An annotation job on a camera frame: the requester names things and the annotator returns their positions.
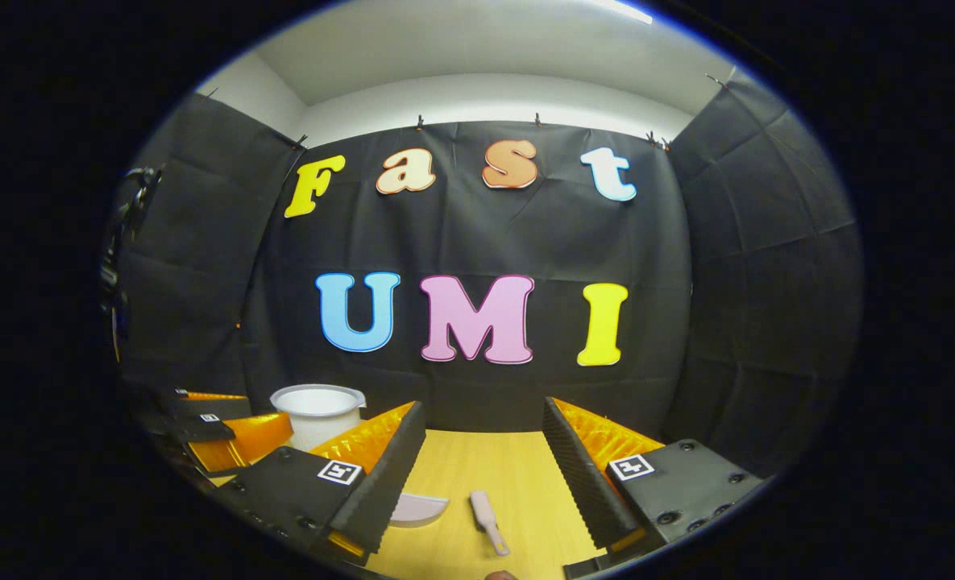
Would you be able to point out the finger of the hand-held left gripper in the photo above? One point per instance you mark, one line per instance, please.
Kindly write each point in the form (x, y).
(203, 405)
(203, 428)

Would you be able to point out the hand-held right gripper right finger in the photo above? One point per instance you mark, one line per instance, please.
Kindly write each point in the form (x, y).
(578, 475)

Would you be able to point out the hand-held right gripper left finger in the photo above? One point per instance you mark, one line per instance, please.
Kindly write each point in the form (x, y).
(388, 483)

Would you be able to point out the pink plastic dustpan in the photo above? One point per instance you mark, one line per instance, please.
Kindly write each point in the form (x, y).
(421, 509)

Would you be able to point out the white ribbed garbage bin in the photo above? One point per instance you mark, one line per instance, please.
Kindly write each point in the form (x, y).
(316, 423)

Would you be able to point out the yellow wooden desktop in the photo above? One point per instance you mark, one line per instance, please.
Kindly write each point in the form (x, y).
(509, 459)

